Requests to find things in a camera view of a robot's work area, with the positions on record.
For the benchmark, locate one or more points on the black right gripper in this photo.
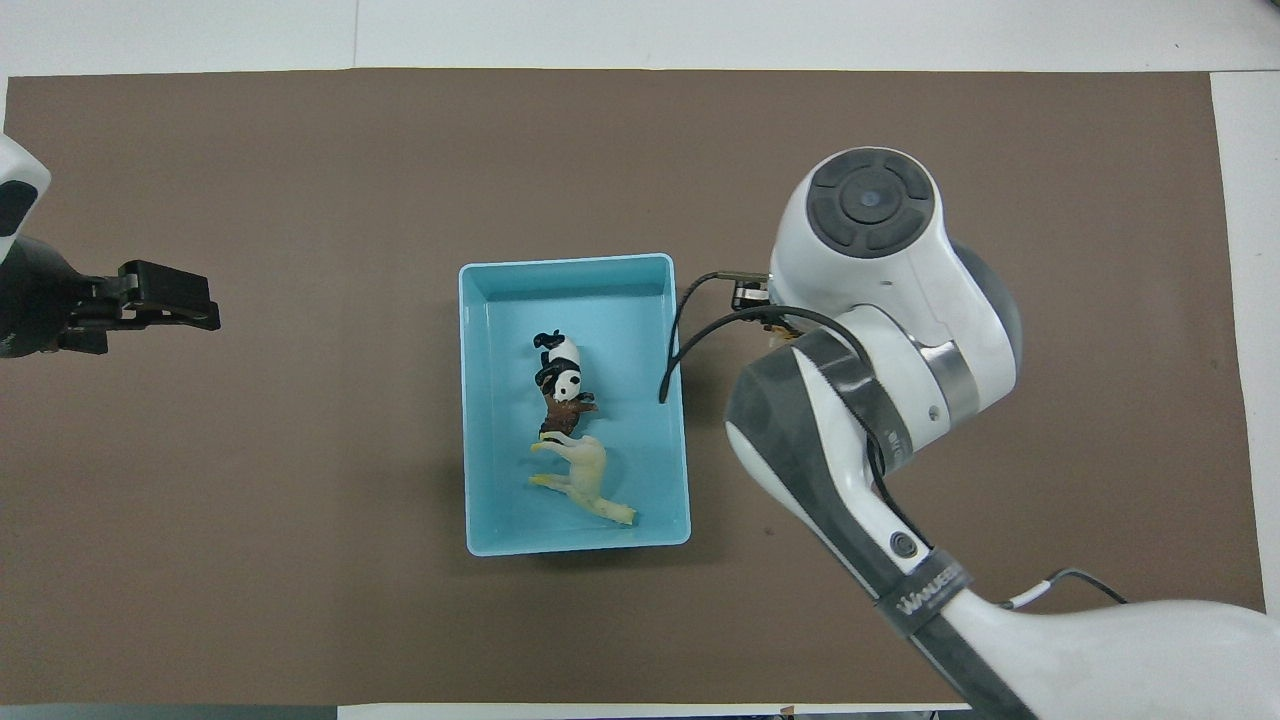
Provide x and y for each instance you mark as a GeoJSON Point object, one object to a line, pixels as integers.
{"type": "Point", "coordinates": [750, 292]}

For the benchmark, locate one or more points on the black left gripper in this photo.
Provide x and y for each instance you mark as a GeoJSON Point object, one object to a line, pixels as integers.
{"type": "Point", "coordinates": [40, 300]}

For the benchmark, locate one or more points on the orange striped tiger toy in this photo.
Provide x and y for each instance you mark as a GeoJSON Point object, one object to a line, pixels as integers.
{"type": "Point", "coordinates": [782, 328]}

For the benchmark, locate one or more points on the black and white panda toy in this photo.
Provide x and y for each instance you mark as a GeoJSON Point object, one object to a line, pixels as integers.
{"type": "Point", "coordinates": [563, 365]}

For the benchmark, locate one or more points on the brown lion toy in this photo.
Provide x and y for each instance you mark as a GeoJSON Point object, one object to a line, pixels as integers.
{"type": "Point", "coordinates": [567, 410]}

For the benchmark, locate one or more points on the cream white horse toy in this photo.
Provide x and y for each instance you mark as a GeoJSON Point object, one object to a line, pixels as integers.
{"type": "Point", "coordinates": [587, 470]}

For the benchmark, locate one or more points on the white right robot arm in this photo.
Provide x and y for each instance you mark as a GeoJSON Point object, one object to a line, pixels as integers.
{"type": "Point", "coordinates": [900, 350]}

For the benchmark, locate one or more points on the light blue storage box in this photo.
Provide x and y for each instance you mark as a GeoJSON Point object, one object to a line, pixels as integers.
{"type": "Point", "coordinates": [640, 330]}

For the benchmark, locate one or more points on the brown table mat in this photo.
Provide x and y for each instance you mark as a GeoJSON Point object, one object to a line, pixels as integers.
{"type": "Point", "coordinates": [300, 500]}

